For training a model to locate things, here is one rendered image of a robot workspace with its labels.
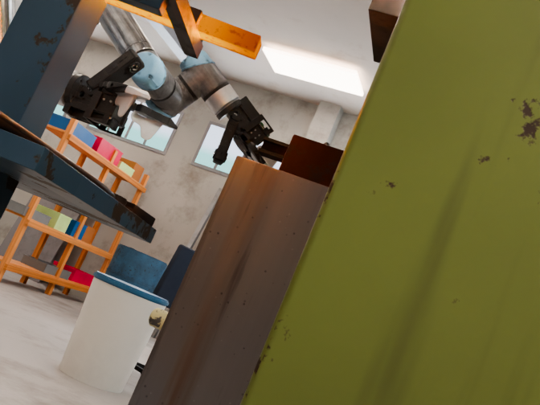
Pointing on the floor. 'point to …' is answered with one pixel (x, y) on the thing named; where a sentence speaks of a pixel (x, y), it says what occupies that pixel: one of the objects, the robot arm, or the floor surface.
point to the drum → (136, 267)
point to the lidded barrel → (110, 333)
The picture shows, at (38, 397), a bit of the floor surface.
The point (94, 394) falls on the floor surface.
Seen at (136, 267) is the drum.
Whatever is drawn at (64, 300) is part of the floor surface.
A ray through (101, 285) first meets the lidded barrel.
